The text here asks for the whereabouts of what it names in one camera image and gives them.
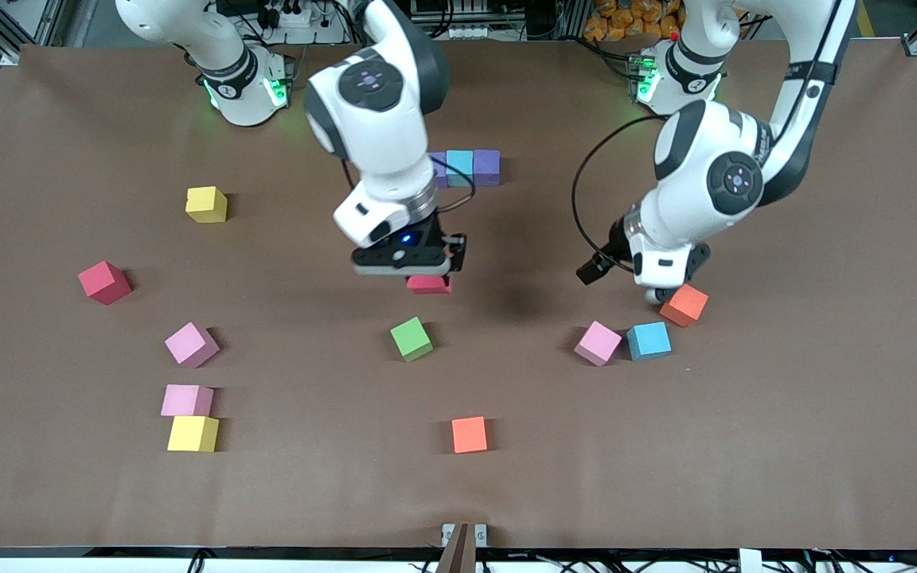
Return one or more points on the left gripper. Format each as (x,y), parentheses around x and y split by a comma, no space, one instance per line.
(606,256)

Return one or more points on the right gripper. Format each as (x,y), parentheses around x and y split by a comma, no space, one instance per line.
(454,253)

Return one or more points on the red foam cube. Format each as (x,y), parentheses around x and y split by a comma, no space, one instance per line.
(104,282)
(429,285)

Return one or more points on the purple foam cube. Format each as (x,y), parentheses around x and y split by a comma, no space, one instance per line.
(487,167)
(441,171)

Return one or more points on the pink foam cube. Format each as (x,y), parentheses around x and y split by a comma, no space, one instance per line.
(185,400)
(190,344)
(597,344)

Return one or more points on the blue foam cube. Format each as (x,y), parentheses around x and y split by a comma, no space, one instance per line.
(460,165)
(649,341)

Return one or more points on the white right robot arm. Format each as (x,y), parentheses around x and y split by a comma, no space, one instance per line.
(379,143)

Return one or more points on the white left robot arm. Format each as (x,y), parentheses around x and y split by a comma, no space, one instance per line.
(705,135)

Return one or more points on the orange foam cube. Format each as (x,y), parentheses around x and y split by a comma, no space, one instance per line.
(688,306)
(469,435)

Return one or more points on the green foam cube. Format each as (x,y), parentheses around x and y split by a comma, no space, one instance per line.
(411,339)

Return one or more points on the yellow foam cube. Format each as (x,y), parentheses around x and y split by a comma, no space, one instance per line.
(205,205)
(192,434)

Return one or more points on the brown table cover sheet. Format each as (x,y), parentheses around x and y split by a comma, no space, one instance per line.
(785,446)

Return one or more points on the white power strip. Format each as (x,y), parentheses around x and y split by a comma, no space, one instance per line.
(287,14)
(482,33)

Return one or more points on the orange plastic bag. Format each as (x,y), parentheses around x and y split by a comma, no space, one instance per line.
(626,20)

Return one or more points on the small white block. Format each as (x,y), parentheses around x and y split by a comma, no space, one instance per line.
(751,561)

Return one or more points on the metal mount bracket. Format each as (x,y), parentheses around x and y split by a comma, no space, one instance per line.
(447,533)

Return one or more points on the brown mount strut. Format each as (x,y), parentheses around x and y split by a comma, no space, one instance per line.
(458,553)

